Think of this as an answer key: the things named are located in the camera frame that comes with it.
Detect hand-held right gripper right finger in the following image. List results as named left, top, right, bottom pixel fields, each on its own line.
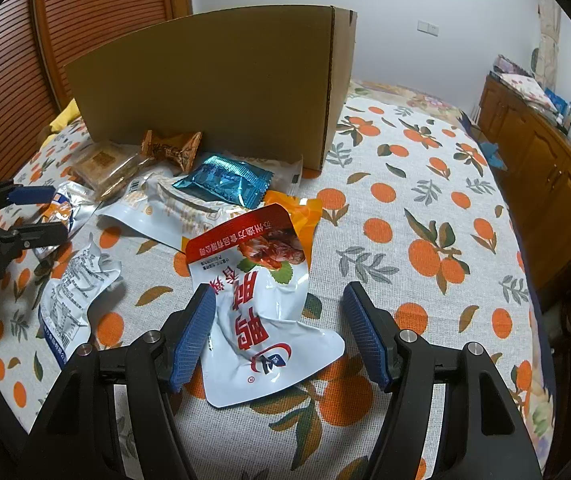
left=341, top=282, right=546, bottom=480

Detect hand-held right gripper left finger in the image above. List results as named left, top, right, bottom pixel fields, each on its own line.
left=15, top=285, right=217, bottom=480

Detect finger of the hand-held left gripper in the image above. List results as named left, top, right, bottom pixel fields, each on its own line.
left=0, top=182, right=57, bottom=218
left=0, top=221, right=70, bottom=256

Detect silver and orange snack packet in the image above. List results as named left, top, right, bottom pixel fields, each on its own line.
left=35, top=180, right=101, bottom=261

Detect white and red snack packet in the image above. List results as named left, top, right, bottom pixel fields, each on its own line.
left=184, top=202, right=347, bottom=408

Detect orange-brown foil snack packet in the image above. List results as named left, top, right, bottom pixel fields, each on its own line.
left=139, top=129, right=203, bottom=173

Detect white pillow snack packet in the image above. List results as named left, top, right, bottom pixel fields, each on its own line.
left=200, top=151, right=305, bottom=196

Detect brown cardboard box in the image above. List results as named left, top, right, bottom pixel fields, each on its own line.
left=64, top=5, right=359, bottom=172

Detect white and blue snack packet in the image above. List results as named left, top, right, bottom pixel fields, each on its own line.
left=38, top=242, right=122, bottom=368

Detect clear-wrapped brown pastry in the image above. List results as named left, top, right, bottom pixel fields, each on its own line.
left=70, top=141, right=156, bottom=201

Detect yellow cloth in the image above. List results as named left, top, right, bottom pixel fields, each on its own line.
left=48, top=100, right=82, bottom=136

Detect large white snack packet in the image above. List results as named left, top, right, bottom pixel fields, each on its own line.
left=96, top=172, right=266, bottom=251

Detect orange-print blanket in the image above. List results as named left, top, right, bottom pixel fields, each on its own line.
left=0, top=80, right=561, bottom=480

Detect teal foil snack packet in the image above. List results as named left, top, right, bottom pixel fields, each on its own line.
left=172, top=155, right=274, bottom=209

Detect wooden louvered wardrobe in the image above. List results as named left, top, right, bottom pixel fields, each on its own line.
left=0, top=0, right=193, bottom=181

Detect small blue cloth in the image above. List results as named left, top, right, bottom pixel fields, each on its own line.
left=480, top=141, right=509, bottom=171

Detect floral bedspread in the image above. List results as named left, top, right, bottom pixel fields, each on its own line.
left=348, top=79, right=563, bottom=466

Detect wooden cabinet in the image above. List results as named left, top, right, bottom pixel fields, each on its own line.
left=478, top=74, right=571, bottom=291

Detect folded floral cloth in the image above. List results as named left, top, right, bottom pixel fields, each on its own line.
left=491, top=54, right=556, bottom=111

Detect patterned curtain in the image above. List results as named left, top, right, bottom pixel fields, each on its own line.
left=535, top=0, right=563, bottom=78

